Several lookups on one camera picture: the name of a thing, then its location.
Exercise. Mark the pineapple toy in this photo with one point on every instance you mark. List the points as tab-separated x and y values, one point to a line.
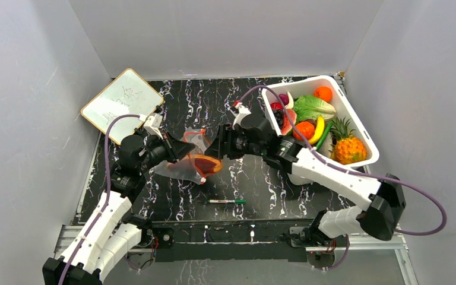
348	148

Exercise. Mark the clear zip bag orange zipper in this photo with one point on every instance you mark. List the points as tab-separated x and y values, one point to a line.
185	169

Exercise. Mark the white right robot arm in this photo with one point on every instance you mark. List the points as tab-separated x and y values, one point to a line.
378	202

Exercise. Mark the orange papaya slice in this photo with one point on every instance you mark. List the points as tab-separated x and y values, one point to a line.
207	165

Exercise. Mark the green chili pepper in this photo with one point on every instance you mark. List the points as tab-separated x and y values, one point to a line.
324	135

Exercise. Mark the yellow banana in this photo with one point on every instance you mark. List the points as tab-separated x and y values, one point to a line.
319	130

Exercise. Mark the green capped marker pen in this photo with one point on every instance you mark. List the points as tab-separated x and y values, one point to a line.
227	201

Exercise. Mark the white plastic bin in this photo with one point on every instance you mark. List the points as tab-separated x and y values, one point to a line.
339	102

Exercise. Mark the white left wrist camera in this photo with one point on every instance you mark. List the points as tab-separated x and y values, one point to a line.
152	124

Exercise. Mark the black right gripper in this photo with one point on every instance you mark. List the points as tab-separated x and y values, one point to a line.
225	141

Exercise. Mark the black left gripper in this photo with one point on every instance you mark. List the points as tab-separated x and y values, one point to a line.
176	149

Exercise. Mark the small whiteboard yellow frame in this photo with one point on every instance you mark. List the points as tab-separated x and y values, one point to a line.
127	94

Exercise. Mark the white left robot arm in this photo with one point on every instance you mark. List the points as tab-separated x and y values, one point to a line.
109	234

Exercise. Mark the orange fruit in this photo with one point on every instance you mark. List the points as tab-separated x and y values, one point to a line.
324	93

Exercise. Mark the purple onion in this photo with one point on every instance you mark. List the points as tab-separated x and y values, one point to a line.
284	98

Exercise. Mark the green lettuce leaf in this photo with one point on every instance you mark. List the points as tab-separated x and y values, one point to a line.
310	107

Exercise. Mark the white garlic wedge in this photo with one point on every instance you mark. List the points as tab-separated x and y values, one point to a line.
290	101

